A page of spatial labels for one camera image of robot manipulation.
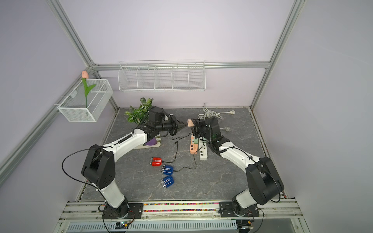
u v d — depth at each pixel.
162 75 0.99
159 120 0.69
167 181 0.81
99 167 0.46
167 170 0.85
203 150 0.93
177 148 0.96
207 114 1.12
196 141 0.94
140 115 0.85
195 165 0.89
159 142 0.99
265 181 0.44
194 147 0.94
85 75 0.83
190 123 0.81
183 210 0.75
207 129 0.63
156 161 0.89
